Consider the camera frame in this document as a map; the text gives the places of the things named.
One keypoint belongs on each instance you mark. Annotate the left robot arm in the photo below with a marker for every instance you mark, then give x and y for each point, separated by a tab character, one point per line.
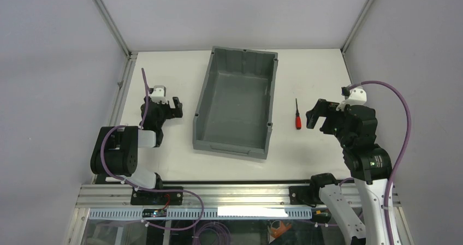
115	153

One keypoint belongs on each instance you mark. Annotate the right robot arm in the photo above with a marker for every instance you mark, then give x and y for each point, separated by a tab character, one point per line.
370	167

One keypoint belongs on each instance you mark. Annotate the orange object under table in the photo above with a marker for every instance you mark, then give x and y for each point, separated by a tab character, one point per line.
277	228

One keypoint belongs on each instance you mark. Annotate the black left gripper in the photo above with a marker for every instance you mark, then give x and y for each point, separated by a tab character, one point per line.
170	111

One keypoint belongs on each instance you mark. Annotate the grey plastic bin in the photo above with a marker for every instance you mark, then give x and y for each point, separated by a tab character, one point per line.
234	109

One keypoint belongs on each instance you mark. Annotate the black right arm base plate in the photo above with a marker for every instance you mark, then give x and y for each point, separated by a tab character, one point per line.
304	195

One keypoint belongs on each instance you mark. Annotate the aluminium frame rail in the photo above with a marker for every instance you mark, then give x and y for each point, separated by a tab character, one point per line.
212	195

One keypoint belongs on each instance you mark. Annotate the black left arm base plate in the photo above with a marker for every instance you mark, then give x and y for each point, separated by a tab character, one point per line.
144	198

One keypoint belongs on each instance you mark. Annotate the white slotted cable duct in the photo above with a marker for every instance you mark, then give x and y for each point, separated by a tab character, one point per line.
220	213

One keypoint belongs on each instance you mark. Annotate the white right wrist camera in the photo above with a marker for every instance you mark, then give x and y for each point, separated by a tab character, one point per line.
353	96

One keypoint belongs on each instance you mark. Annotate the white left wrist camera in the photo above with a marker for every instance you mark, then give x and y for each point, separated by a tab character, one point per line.
157	94

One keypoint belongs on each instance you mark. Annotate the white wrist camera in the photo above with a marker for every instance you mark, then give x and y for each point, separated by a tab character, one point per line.
157	94
353	96

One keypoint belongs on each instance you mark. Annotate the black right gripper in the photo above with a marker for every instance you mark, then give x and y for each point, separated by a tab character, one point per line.
329	115

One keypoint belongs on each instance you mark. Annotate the red handled screwdriver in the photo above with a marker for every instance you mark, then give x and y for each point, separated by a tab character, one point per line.
298	124

